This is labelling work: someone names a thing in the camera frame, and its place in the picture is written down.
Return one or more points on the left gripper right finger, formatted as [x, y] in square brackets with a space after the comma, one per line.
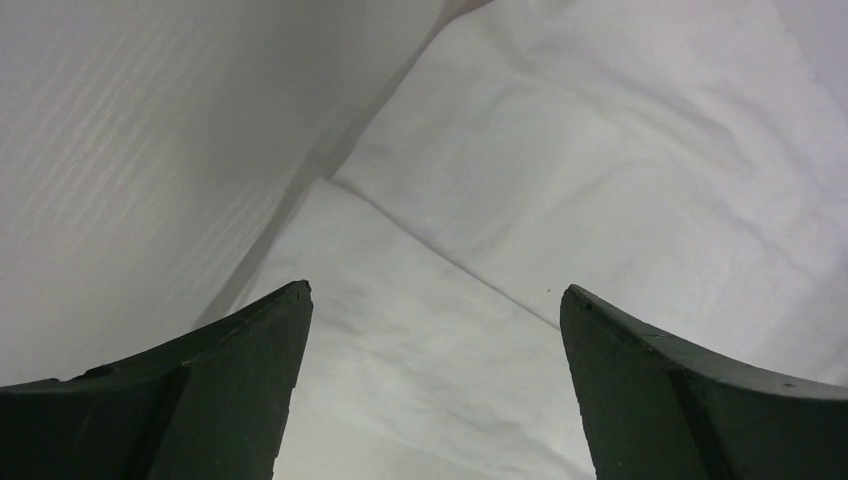
[656, 406]

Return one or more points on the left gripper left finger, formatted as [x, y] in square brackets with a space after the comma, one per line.
[210, 404]

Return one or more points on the white t shirt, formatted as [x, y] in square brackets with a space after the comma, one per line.
[440, 172]

